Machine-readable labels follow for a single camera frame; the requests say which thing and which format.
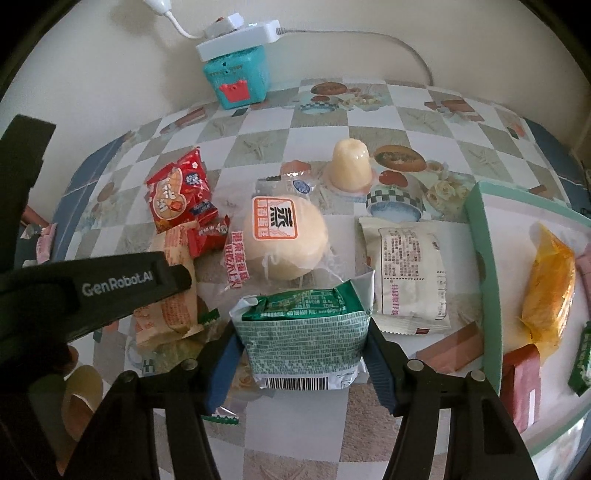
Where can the white inline switch red button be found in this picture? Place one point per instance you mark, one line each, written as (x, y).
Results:
(224, 25)

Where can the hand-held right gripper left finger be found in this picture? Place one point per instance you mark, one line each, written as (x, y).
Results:
(221, 369)

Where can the clear packet with white bun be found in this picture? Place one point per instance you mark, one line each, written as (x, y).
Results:
(286, 249)

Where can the beige orange snack packet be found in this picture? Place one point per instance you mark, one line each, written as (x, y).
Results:
(171, 318)

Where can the clear cracker packet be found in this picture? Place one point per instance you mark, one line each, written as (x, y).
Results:
(161, 353)

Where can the teal toy box red crab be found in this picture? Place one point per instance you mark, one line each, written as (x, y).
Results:
(238, 76)

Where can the white power strip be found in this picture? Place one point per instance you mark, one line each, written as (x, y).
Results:
(240, 39)

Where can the teal tray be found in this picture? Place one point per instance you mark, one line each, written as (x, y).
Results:
(508, 258)

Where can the pale yellow jelly cup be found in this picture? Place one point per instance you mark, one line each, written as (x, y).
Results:
(348, 166)

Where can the checkered printed tablecloth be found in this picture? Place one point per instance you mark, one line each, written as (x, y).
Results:
(258, 138)

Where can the red peanut snack packet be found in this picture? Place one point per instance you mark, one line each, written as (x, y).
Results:
(173, 194)

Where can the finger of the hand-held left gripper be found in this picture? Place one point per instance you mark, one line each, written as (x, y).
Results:
(178, 279)

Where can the green white patterned snack packet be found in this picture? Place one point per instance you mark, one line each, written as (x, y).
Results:
(300, 341)

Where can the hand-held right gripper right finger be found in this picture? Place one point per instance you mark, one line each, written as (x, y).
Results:
(381, 369)

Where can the small red candy packet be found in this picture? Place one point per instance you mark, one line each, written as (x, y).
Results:
(207, 235)

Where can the dark red milk snack packet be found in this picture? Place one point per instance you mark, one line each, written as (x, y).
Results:
(521, 387)

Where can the small pink packet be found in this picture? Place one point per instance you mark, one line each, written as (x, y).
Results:
(45, 244)

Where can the person's left hand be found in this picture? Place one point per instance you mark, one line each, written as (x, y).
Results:
(90, 383)

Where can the dark green biscuit packet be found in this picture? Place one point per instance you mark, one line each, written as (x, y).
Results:
(582, 360)

